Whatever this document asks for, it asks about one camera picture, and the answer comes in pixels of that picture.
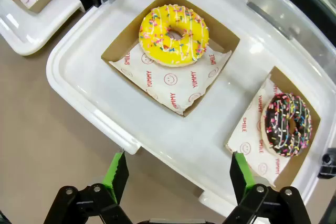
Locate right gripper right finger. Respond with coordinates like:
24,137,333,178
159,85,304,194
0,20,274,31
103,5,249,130
223,152,312,224

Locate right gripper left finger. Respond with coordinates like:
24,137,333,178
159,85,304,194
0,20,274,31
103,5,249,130
43,152,133,224

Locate white display tray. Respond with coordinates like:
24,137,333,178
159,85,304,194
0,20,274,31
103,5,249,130
0,0,89,56
46,0,336,217

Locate yellow sprinkled donut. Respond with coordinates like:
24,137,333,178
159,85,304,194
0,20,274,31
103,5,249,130
138,4,210,68

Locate chocolate donut rainbow sprinkles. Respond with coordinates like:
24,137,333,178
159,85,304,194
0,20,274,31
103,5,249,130
260,92,313,158

